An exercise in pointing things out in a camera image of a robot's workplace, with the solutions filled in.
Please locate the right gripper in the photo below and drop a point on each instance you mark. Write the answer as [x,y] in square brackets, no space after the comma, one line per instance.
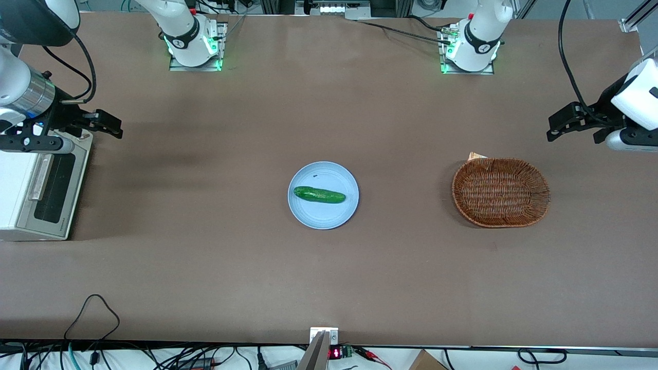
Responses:
[62,116]

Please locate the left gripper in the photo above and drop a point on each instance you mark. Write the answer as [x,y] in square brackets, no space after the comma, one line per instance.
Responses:
[605,107]

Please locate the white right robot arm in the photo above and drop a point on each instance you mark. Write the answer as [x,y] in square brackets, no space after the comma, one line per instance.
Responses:
[10,77]

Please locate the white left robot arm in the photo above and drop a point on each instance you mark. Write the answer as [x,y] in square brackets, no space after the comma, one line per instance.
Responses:
[480,36]

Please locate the white toaster oven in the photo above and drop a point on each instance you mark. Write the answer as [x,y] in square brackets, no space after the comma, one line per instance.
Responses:
[10,195]

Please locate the brown wicker basket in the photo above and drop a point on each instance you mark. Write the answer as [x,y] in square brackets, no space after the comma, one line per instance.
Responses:
[501,192]

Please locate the orange paper basket tag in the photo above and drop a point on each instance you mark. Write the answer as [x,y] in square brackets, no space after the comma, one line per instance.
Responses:
[475,156]

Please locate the green cucumber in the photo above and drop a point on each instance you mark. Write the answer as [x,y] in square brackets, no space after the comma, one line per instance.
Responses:
[318,195]

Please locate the light blue plate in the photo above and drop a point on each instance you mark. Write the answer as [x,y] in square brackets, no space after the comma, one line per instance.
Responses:
[324,216]

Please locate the brown cardboard box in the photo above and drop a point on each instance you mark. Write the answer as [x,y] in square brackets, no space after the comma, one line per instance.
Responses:
[426,362]

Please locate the red digit display module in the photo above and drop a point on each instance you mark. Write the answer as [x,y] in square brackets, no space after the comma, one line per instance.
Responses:
[335,353]

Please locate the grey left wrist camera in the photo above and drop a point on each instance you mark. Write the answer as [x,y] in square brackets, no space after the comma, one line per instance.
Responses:
[629,141]

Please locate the aluminium frame profile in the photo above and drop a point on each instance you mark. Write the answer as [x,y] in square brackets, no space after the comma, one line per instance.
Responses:
[635,20]

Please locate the black metal frame equipment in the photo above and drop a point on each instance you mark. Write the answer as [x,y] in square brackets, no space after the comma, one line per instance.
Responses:
[334,7]

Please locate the grey metal camera bracket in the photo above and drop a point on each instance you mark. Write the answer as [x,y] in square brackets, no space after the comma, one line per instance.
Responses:
[316,354]

